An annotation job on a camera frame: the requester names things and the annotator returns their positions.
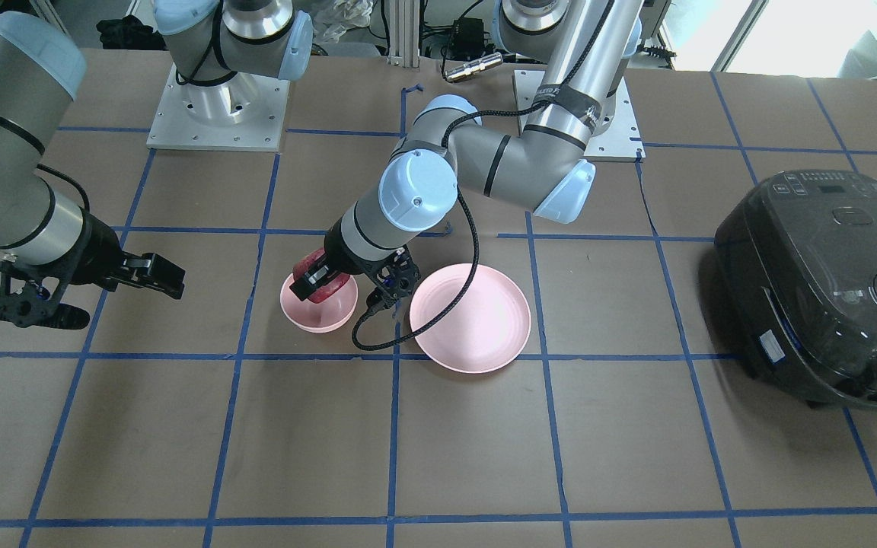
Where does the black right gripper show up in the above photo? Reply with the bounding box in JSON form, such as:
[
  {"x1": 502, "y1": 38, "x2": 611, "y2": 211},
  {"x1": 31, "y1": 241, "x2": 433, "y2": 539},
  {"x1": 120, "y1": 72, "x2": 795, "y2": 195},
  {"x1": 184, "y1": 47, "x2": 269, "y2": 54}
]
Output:
[{"x1": 0, "y1": 216, "x2": 186, "y2": 330}]

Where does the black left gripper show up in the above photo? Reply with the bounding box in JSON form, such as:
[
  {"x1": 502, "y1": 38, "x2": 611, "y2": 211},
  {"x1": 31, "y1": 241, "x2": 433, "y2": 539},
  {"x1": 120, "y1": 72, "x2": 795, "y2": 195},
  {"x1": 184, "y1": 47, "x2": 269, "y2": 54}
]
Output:
[{"x1": 290, "y1": 228, "x2": 421, "y2": 309}]

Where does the red apple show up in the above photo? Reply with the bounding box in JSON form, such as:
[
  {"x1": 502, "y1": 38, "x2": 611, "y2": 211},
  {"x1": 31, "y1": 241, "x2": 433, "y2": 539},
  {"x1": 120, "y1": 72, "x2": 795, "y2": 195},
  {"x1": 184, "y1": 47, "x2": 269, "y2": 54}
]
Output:
[{"x1": 290, "y1": 247, "x2": 352, "y2": 303}]

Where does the pink bowl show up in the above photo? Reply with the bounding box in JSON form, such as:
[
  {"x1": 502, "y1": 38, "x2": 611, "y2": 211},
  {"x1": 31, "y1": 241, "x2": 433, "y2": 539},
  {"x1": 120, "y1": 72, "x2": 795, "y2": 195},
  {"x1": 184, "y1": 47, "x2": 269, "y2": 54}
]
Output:
[{"x1": 279, "y1": 275, "x2": 359, "y2": 333}]

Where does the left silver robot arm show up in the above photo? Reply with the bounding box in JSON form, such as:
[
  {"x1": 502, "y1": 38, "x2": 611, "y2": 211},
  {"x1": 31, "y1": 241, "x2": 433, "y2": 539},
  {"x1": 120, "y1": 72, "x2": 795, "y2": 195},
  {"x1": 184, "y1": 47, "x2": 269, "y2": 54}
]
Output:
[{"x1": 290, "y1": 1, "x2": 643, "y2": 306}]

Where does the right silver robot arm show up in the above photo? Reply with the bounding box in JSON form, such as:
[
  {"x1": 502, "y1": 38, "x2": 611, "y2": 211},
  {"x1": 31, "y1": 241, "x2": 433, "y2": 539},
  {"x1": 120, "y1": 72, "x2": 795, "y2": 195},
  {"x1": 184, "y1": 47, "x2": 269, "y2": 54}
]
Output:
[{"x1": 0, "y1": 1, "x2": 314, "y2": 330}]

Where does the pink plate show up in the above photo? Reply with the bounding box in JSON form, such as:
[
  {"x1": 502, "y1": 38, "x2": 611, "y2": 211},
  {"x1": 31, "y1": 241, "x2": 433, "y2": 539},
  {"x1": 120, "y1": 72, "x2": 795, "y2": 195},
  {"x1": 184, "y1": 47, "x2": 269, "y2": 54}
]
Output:
[{"x1": 410, "y1": 263, "x2": 531, "y2": 374}]

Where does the dark rice cooker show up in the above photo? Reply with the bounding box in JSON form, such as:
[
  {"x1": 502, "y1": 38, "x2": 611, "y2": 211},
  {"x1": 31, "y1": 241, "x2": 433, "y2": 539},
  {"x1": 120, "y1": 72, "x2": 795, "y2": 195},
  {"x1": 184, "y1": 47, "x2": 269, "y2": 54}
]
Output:
[{"x1": 714, "y1": 169, "x2": 877, "y2": 413}]

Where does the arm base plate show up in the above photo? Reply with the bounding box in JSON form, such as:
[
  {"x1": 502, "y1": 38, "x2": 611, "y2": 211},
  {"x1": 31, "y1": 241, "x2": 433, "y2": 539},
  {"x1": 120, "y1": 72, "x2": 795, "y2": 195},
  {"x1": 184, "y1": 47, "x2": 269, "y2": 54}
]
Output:
[
  {"x1": 146, "y1": 67, "x2": 292, "y2": 152},
  {"x1": 513, "y1": 68, "x2": 646, "y2": 162}
]

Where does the aluminium frame post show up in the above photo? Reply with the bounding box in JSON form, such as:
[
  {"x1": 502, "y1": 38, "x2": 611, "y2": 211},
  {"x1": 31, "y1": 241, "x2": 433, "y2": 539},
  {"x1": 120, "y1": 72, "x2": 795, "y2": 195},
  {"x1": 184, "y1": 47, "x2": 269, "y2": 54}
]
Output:
[{"x1": 384, "y1": 0, "x2": 422, "y2": 70}]

